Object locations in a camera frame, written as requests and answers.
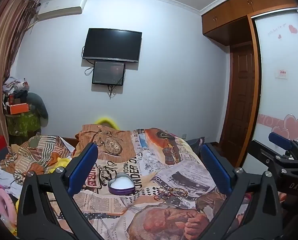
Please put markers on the dark blue cushion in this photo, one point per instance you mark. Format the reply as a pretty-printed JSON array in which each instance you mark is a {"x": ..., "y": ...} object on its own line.
[{"x": 196, "y": 145}]

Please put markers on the pile of clothes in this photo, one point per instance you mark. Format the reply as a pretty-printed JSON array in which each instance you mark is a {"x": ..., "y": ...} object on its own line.
[{"x": 14, "y": 86}]

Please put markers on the brown striped curtain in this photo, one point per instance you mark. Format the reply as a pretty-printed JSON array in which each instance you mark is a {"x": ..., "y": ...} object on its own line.
[{"x": 6, "y": 45}]

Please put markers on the person's right forearm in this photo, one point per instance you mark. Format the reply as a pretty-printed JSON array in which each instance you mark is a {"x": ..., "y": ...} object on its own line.
[{"x": 283, "y": 197}]

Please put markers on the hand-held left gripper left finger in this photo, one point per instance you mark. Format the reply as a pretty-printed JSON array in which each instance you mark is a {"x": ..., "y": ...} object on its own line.
[{"x": 85, "y": 166}]

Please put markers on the white air conditioner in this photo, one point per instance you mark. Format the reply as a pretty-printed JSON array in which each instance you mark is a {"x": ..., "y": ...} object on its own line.
[{"x": 61, "y": 6}]

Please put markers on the black wall television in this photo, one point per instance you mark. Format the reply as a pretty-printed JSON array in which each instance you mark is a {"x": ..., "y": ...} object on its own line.
[{"x": 111, "y": 45}]

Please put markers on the purple heart-shaped tin box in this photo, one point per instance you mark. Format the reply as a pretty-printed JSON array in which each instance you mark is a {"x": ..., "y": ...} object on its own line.
[{"x": 121, "y": 185}]

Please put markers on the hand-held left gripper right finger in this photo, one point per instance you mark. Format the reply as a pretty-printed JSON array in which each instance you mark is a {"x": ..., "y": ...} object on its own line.
[{"x": 217, "y": 170}]

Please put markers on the wooden wardrobe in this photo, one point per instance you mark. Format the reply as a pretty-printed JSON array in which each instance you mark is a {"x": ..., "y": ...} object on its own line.
[{"x": 228, "y": 17}]

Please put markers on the yellow cloth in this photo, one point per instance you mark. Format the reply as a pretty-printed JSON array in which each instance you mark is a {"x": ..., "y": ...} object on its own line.
[{"x": 60, "y": 163}]

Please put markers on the brown wooden door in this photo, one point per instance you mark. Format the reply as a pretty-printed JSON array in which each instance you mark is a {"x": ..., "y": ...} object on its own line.
[{"x": 238, "y": 100}]

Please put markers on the white heart-print sliding door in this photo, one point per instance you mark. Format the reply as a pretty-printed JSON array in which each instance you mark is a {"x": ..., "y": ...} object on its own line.
[{"x": 281, "y": 85}]

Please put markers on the orange box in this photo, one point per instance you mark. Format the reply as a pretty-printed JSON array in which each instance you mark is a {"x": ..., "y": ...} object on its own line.
[{"x": 19, "y": 108}]

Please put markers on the grey cloth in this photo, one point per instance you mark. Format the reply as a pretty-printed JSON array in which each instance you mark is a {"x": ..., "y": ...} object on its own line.
[{"x": 39, "y": 107}]

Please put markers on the white wall socket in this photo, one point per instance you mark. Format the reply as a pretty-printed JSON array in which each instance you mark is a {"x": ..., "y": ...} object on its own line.
[{"x": 183, "y": 136}]

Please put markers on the printed newspaper-pattern blanket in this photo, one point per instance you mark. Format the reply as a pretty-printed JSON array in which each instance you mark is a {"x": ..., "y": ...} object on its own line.
[{"x": 144, "y": 155}]

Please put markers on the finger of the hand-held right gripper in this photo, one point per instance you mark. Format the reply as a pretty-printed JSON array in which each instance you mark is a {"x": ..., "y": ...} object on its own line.
[
  {"x": 263, "y": 152},
  {"x": 280, "y": 141}
]

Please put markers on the small black wall monitor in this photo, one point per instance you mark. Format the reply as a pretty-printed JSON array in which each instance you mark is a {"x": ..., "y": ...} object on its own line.
[{"x": 108, "y": 72}]

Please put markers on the yellow pillow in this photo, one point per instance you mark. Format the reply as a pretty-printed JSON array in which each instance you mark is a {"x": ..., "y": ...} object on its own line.
[{"x": 106, "y": 122}]

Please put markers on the pink cloth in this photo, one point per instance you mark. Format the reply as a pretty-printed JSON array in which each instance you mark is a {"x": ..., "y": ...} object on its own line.
[{"x": 4, "y": 205}]

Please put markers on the green patterned box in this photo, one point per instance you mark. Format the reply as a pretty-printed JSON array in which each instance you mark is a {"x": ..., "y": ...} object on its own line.
[{"x": 21, "y": 123}]

